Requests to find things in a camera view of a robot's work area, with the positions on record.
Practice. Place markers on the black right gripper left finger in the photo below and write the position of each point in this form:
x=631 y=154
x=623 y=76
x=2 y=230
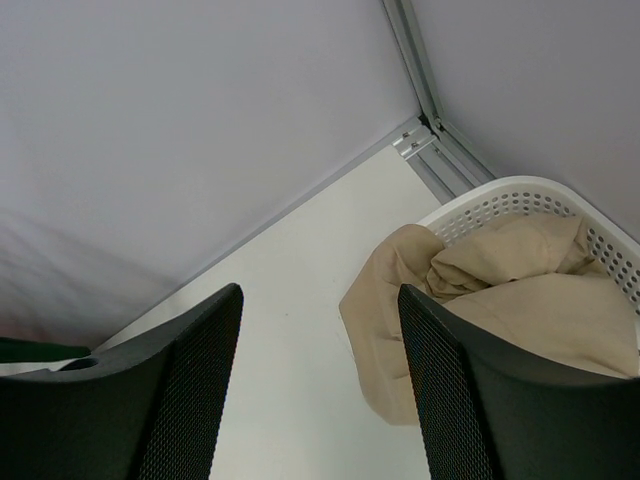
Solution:
x=147 y=408

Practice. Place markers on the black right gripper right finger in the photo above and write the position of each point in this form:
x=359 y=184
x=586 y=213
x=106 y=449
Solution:
x=491 y=410

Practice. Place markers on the beige t shirt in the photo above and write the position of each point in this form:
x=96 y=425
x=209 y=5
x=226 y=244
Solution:
x=530 y=280

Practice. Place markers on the green white raglan shirt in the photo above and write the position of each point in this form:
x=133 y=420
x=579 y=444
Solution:
x=23 y=356

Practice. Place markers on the white perforated laundry basket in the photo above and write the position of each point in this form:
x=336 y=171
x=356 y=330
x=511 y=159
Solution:
x=525 y=195

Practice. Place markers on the aluminium corner frame post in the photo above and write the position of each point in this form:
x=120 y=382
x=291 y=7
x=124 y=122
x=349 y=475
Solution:
x=443 y=159

